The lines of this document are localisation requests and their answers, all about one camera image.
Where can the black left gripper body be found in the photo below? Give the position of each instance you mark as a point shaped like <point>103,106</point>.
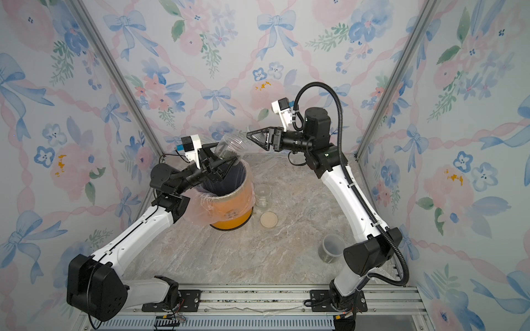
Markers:
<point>205,167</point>

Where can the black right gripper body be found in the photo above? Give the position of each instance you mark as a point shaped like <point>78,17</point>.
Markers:
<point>294,142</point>

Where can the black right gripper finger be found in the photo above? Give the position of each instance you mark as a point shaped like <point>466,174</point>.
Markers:
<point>264,144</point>
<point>262,133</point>

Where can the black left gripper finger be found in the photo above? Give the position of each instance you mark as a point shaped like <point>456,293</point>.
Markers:
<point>222,167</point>
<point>209,148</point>

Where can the glass jar with tea leaves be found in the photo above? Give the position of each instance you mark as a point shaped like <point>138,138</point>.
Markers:
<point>262,195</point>

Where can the beige jar lid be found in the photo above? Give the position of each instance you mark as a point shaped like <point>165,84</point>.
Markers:
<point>269,220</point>

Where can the grey metal jar lid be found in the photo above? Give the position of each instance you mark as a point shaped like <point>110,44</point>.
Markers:
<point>250,137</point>

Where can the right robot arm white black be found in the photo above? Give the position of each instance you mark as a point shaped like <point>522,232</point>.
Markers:
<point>374,241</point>

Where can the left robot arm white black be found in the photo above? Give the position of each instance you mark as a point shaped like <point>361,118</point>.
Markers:
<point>95,284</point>

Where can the orange trash bin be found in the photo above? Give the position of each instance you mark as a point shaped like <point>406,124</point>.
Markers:
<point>226,186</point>

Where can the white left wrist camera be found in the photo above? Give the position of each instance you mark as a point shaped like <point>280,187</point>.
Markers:
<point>189,149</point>

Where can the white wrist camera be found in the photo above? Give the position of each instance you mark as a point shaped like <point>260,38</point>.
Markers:
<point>286,113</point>
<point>189,149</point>

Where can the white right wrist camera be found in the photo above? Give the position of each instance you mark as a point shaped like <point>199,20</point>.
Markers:
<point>286,113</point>

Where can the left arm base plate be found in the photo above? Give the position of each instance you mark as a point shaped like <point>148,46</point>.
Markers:
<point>185,301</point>

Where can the left aluminium corner post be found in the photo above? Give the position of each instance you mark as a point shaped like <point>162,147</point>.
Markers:
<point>88,26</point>

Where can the aluminium corner post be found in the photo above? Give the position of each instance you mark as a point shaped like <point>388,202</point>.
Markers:
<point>419,28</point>
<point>88,26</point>

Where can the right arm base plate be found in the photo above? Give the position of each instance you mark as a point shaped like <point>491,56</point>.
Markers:
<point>330,301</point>

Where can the right aluminium corner post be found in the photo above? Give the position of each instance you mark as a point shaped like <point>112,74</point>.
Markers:
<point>419,28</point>

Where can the aluminium frame rail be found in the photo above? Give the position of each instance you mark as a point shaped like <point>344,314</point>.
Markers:
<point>273,307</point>

